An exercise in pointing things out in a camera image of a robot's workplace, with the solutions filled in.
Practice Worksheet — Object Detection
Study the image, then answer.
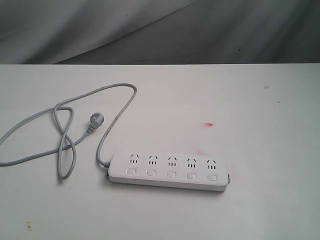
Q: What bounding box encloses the white five-outlet power strip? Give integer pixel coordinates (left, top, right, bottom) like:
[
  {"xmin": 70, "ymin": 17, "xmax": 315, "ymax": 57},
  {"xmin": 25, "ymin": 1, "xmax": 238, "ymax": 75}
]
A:
[{"xmin": 108, "ymin": 150, "xmax": 231, "ymax": 192}]

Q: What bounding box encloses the grey power plug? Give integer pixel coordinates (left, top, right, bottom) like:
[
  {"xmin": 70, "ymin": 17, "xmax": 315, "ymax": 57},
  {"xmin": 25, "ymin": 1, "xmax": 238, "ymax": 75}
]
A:
[{"xmin": 87, "ymin": 112, "xmax": 104, "ymax": 133}]

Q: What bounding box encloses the grey backdrop cloth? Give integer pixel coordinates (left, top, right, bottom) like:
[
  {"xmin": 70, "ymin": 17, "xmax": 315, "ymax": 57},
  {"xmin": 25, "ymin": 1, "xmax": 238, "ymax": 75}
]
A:
[{"xmin": 0, "ymin": 0, "xmax": 320, "ymax": 65}]

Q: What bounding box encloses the grey power cord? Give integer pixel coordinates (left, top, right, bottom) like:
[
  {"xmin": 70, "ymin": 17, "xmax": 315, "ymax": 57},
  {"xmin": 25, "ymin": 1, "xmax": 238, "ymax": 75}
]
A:
[{"xmin": 0, "ymin": 81, "xmax": 138, "ymax": 182}]

